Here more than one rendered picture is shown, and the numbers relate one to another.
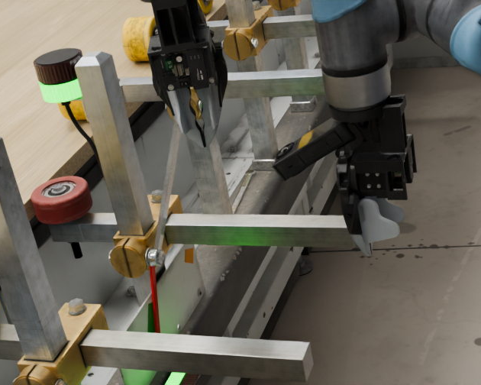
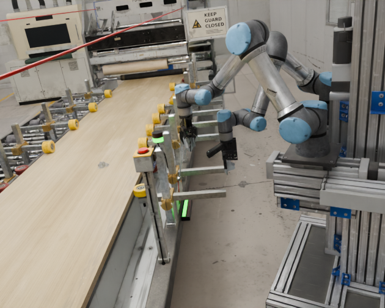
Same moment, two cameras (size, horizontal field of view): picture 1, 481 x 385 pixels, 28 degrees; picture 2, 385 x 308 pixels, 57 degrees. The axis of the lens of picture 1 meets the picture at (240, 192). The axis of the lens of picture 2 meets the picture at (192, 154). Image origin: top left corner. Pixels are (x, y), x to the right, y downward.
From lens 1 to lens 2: 0.86 m
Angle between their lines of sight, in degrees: 16
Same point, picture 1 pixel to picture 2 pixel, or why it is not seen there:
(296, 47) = not seen: hidden behind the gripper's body
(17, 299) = (163, 184)
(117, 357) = (182, 197)
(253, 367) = (214, 195)
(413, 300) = (211, 202)
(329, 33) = (222, 124)
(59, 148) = not seen: hidden behind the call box
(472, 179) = not seen: hidden behind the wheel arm
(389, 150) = (233, 149)
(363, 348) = (201, 216)
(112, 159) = (169, 155)
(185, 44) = (191, 128)
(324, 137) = (219, 147)
